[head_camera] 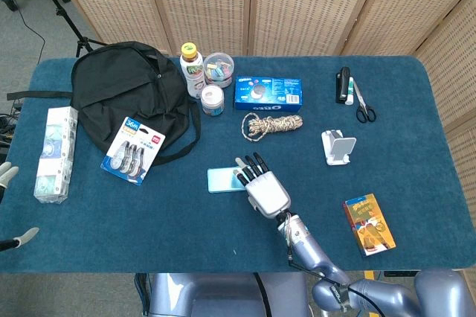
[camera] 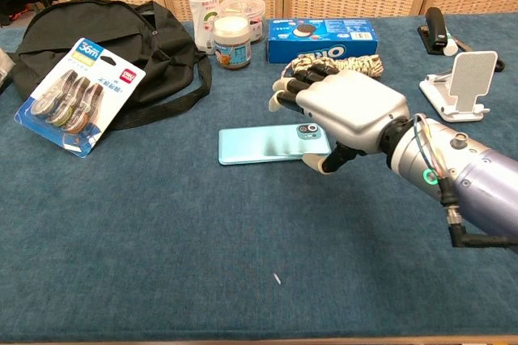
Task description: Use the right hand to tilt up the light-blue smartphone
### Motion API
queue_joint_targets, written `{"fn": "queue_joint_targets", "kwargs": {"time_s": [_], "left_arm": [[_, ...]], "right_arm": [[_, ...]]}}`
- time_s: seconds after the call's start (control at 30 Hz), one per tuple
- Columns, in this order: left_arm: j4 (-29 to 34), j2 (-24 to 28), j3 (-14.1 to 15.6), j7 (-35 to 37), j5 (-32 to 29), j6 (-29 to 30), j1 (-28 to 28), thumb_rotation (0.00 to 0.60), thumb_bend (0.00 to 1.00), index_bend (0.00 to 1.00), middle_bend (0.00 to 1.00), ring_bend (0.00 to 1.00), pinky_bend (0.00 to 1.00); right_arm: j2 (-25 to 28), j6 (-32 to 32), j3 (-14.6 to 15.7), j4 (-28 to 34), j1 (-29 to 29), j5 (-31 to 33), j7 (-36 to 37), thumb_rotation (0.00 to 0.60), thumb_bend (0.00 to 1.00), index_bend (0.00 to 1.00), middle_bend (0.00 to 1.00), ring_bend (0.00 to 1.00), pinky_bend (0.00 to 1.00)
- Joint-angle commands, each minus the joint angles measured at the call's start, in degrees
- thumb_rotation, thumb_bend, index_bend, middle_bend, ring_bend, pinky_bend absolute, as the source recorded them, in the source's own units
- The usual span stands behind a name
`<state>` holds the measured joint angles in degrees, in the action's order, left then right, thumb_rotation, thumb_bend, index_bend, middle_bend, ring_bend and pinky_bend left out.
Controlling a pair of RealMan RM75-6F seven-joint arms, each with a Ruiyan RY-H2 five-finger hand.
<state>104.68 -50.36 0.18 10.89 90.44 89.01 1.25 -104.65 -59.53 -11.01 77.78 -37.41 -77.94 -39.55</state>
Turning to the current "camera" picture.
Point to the clear round plastic container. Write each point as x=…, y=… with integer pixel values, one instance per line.
x=247, y=11

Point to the black fabric bag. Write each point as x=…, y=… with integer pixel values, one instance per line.
x=101, y=29

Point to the blue Oreo cookie box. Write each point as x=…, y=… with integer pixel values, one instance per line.
x=321, y=39

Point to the black stapler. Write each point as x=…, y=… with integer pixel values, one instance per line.
x=434, y=29

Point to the white glue stick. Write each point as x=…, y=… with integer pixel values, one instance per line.
x=451, y=46

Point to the light blue smartphone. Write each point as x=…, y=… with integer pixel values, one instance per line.
x=263, y=143

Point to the small jar with white lid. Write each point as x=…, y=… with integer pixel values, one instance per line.
x=232, y=42

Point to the white yogurt drink bottle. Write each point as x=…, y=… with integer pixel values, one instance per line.
x=203, y=1

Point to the white folding phone stand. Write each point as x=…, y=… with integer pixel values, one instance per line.
x=465, y=86

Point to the tape pack blister card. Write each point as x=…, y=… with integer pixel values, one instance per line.
x=79, y=98

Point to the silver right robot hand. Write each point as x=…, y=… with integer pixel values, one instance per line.
x=356, y=102

